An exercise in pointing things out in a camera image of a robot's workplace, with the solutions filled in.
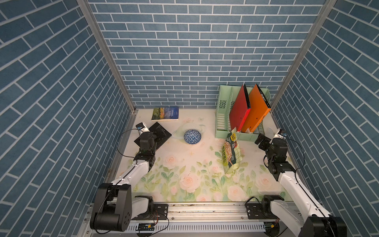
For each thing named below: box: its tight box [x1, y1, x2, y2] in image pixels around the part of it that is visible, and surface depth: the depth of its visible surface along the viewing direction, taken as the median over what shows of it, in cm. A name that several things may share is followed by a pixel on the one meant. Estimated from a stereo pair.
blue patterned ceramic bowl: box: [183, 128, 202, 145], surface depth 103 cm
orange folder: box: [241, 83, 272, 133], surface depth 88 cm
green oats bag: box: [222, 126, 242, 175], surface depth 82 cm
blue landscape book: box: [151, 106, 180, 122], surface depth 118 cm
